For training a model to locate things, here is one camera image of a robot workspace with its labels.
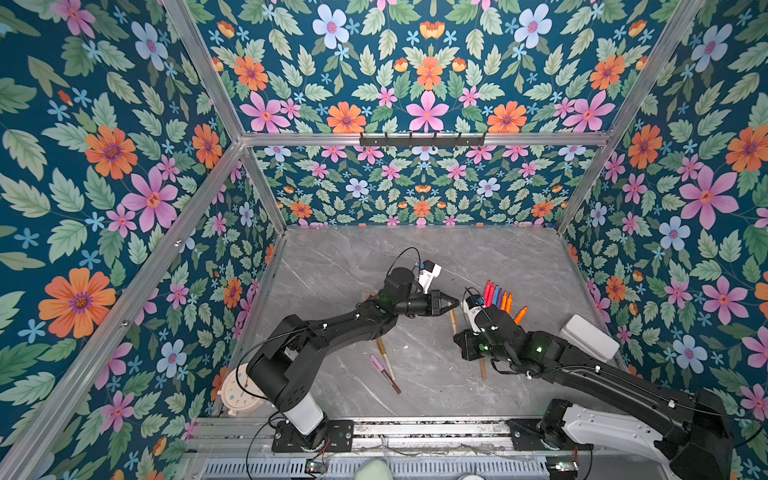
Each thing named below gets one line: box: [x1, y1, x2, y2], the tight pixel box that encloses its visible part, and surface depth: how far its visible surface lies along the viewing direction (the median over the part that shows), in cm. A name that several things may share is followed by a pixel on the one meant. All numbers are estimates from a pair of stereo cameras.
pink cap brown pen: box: [370, 354, 402, 395], surface depth 86 cm
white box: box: [560, 314, 620, 363], surface depth 88 cm
